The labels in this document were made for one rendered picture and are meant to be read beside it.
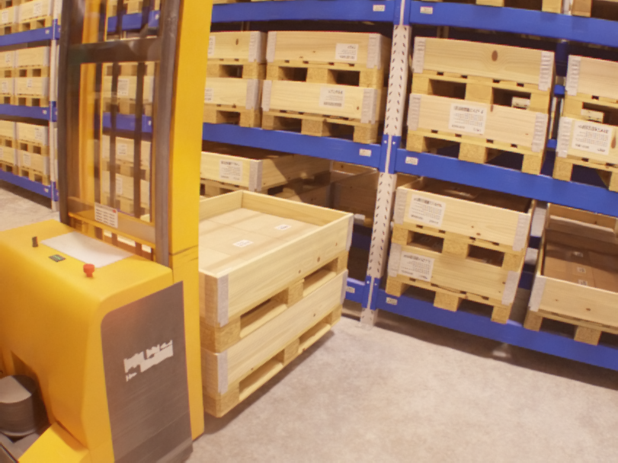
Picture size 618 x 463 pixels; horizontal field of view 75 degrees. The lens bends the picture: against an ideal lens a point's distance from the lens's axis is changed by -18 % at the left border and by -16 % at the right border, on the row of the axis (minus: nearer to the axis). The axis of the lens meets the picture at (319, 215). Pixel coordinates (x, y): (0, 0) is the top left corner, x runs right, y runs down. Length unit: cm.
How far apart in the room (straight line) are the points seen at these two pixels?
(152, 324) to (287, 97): 198
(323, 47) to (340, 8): 28
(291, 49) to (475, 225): 160
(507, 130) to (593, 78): 57
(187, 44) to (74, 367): 105
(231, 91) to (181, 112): 189
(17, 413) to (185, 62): 133
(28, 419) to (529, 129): 267
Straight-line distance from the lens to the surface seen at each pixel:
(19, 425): 185
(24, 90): 604
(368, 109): 286
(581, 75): 266
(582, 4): 272
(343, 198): 440
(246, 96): 332
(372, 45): 288
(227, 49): 345
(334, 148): 298
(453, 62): 273
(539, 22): 271
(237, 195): 306
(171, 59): 150
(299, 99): 309
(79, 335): 145
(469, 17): 276
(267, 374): 235
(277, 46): 321
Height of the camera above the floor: 149
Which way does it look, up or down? 15 degrees down
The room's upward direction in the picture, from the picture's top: 5 degrees clockwise
